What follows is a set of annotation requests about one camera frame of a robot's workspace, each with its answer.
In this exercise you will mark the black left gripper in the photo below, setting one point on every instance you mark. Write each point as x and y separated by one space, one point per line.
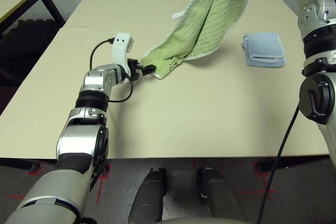
135 69

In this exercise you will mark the green towel with white trim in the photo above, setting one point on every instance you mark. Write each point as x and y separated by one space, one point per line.
215 11

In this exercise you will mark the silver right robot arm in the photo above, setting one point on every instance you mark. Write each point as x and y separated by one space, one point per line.
315 11

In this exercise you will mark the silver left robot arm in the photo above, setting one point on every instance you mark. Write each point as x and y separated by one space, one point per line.
99 77

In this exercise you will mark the folded light blue towel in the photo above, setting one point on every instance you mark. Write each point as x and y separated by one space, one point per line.
262 48

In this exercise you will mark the black foam floor mats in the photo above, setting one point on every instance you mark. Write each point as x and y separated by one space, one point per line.
26 51

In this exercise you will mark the grey left robot leg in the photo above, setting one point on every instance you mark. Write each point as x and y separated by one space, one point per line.
149 197

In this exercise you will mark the grey robot leg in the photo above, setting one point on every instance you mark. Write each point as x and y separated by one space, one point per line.
218 197
149 197

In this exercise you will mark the red floor tape mark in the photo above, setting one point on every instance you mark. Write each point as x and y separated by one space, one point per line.
100 190

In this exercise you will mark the grey right robot leg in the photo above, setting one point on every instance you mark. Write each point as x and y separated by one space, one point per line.
218 197

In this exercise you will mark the red floor tape corner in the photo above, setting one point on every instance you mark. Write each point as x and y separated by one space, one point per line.
34 173

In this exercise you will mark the black table base foot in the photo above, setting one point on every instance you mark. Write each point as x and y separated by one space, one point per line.
302 165
21 163

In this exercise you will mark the red floor tape cross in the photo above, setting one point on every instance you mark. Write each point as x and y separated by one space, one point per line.
249 192

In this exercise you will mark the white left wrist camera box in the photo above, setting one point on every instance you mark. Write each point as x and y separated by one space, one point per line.
120 48

